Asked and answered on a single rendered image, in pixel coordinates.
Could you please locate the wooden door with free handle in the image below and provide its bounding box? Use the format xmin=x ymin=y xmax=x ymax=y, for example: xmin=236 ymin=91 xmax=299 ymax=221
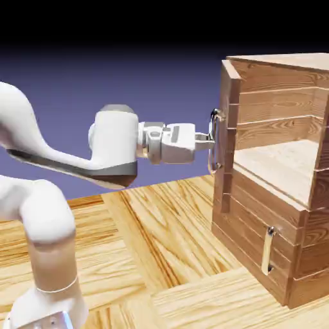
xmin=211 ymin=168 xmax=308 ymax=308

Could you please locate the light wood cabinet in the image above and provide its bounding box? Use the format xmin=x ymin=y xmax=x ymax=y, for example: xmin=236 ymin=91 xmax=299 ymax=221
xmin=211 ymin=52 xmax=329 ymax=310

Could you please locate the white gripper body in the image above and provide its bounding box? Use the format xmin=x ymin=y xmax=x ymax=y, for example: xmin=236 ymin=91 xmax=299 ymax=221
xmin=161 ymin=122 xmax=197 ymax=165

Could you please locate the curved metal door handle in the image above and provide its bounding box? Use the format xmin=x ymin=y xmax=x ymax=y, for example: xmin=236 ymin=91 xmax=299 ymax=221
xmin=207 ymin=107 xmax=227 ymax=175

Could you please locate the pale metal door handle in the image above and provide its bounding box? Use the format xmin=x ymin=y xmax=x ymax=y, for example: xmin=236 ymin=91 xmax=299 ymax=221
xmin=260 ymin=225 xmax=279 ymax=276

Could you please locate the wooden door with held handle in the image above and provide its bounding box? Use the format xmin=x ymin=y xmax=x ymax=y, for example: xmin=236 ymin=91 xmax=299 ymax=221
xmin=212 ymin=59 xmax=242 ymax=215

